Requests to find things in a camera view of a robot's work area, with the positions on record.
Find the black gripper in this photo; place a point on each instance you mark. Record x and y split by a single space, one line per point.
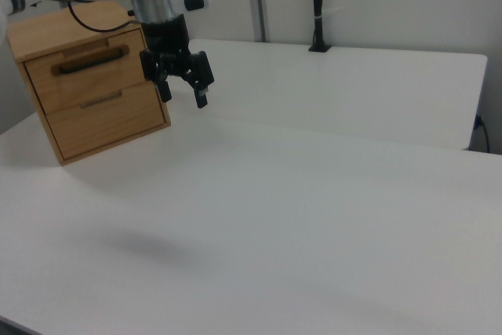
166 37

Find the wooden drawer with plain notch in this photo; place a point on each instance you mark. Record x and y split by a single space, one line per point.
113 127

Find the wooden drawer cabinet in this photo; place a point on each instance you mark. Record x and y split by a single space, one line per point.
35 33

